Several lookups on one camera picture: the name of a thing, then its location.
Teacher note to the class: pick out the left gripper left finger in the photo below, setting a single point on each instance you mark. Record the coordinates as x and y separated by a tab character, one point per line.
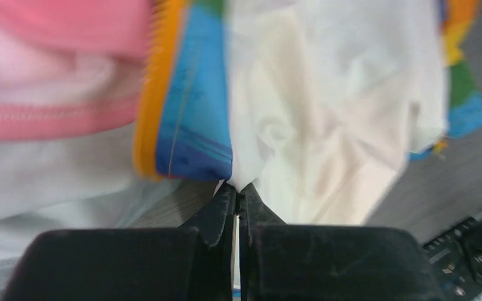
190	262

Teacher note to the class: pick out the pink fleece garment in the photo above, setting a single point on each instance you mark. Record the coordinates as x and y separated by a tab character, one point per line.
70	68

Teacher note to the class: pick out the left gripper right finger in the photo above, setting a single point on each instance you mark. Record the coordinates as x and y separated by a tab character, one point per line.
280	261

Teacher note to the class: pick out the rainbow striped zip jacket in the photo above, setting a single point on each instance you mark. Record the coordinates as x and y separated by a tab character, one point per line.
320	105

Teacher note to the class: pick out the grey white garment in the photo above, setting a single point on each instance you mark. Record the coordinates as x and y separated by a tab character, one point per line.
80	182

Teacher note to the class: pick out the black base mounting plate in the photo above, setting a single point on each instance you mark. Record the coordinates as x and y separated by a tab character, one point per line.
456	257

